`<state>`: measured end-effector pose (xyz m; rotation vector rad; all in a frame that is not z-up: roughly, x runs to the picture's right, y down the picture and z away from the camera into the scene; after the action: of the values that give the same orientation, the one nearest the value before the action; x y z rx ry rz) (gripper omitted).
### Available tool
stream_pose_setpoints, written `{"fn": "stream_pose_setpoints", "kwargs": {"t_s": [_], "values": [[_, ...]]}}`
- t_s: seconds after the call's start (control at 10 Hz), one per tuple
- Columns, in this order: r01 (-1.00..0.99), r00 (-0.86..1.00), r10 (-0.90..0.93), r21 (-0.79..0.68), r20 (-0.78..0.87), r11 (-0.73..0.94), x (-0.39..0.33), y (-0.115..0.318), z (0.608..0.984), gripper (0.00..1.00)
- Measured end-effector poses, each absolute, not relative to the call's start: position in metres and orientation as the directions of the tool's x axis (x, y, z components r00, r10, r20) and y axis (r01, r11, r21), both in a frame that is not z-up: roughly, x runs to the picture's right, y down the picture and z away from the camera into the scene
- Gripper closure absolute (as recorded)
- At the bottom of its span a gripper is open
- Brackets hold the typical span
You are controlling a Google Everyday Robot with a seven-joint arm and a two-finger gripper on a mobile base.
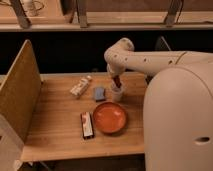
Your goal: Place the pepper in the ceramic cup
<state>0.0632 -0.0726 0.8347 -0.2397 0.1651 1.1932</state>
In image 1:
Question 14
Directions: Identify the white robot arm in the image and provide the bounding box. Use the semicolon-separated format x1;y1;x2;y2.
104;38;213;171

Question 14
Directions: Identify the white ceramic cup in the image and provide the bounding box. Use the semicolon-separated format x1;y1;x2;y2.
110;82;124;102

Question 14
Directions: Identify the blue sponge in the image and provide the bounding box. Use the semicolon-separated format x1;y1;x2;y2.
94;87;105;102

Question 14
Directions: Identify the white plastic bottle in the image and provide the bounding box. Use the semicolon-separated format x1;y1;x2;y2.
70;75;92;99

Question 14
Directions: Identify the orange plastic bowl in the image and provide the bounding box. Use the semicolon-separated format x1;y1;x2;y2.
93;102;127;134

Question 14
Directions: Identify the black candy bar box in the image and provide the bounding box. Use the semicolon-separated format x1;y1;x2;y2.
80;112;94;139

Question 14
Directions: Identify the right dark divider panel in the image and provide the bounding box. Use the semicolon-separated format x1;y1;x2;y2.
145;36;171;84

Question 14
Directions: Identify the left wooden divider panel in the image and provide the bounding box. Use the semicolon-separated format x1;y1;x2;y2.
0;40;41;144

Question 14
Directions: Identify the wooden back shelf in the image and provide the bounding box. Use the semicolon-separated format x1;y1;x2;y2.
0;0;213;32

